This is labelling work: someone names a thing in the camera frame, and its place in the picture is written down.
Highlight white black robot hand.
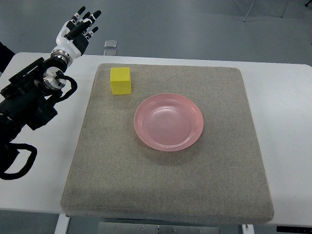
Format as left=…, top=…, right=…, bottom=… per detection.
left=51, top=6, right=101, bottom=66

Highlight yellow cube block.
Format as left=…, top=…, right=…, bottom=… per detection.
left=110, top=67, right=132, bottom=95

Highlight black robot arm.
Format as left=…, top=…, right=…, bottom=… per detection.
left=0, top=57, right=68, bottom=144

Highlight pink plate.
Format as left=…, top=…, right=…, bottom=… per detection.
left=134, top=93, right=204, bottom=152

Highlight clear floor socket cover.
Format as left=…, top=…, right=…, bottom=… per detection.
left=104, top=40, right=117, bottom=48

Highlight grey fabric mat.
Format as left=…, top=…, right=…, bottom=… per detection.
left=60, top=63, right=274, bottom=224

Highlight metal chair legs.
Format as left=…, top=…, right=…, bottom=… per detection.
left=243, top=0, right=312, bottom=22

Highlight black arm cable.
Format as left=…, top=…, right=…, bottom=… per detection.
left=0, top=143, right=38, bottom=180

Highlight white table leg frame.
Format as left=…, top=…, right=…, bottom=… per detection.
left=54, top=214, right=255, bottom=234

